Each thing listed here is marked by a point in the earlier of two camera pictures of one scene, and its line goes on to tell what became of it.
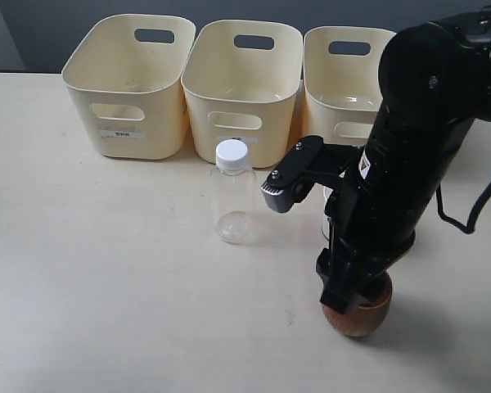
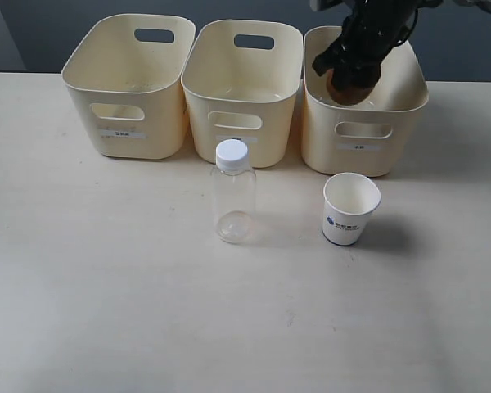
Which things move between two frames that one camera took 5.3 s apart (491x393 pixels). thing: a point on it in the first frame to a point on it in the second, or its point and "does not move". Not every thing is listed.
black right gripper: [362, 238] to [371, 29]
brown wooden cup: [359, 320] to [350, 96]
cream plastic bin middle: [241, 80] does not move
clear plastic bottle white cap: [233, 193] does not move
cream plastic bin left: [125, 78] does not move
